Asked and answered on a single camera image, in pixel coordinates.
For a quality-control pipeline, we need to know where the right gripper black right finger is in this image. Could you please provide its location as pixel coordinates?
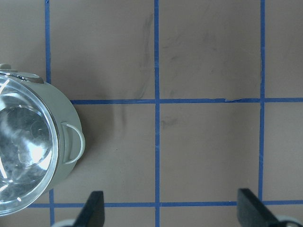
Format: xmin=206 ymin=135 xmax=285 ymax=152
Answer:
xmin=237 ymin=188 xmax=280 ymax=227

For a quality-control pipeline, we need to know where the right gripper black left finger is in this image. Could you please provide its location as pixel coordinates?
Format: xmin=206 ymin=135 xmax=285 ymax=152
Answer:
xmin=73 ymin=191 xmax=105 ymax=227

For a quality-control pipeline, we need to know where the clear glass pot lid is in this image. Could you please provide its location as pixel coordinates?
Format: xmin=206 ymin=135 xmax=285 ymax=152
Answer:
xmin=0 ymin=71 xmax=58 ymax=216

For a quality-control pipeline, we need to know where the pale green cooking pot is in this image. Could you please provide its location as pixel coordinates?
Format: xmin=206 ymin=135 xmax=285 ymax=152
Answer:
xmin=0 ymin=63 xmax=85 ymax=194

